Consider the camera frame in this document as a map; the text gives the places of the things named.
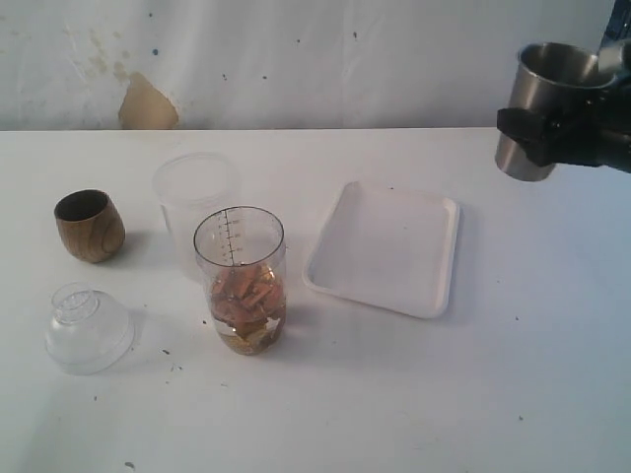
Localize clear plastic shaker tumbler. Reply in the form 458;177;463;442
192;206;287;356

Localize stainless steel cup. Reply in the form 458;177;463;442
495;42;616;181

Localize white backdrop cloth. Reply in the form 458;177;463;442
1;1;613;130

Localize white rectangular tray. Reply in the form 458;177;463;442
303;181;460;319

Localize brown chunks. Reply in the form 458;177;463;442
207;264;286;356

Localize translucent plastic container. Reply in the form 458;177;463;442
152;152;241;283

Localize brown wooden cup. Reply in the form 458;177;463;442
53;189;126;263

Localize clear shaker lid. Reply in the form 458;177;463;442
44;283;135;375

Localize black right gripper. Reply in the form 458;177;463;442
496;75;630;173

